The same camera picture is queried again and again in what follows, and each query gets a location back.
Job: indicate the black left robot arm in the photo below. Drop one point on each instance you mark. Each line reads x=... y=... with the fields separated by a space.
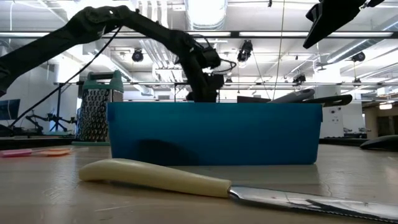
x=46 y=43

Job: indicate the black background monitor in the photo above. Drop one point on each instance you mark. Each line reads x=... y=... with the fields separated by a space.
x=253 y=99

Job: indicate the background black robot arms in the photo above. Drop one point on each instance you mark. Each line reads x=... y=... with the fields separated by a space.
x=56 y=119

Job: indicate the dark wall screen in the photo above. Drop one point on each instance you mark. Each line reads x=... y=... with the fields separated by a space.
x=9 y=109

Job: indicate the grey silicone spoon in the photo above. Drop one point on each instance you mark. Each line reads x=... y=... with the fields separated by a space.
x=295 y=96

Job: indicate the black slotted turner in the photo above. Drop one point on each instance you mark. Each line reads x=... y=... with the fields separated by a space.
x=382 y=143

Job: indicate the lit rectangular ceiling lamp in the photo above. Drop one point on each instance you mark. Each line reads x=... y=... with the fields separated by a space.
x=385 y=106

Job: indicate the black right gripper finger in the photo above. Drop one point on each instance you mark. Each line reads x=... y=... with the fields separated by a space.
x=329 y=17

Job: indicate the black solid cooking spoon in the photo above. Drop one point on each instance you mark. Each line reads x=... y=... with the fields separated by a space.
x=335 y=100

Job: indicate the teal plastic bin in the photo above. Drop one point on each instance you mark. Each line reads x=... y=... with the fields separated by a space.
x=217 y=133

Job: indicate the black ceiling spotlight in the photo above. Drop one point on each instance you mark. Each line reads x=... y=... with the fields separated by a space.
x=137 y=56
x=358 y=57
x=245 y=51
x=299 y=79

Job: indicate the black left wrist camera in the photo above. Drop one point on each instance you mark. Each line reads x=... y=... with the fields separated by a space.
x=211 y=57

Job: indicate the black overhead light bar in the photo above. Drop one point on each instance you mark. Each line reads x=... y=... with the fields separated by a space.
x=273 y=34

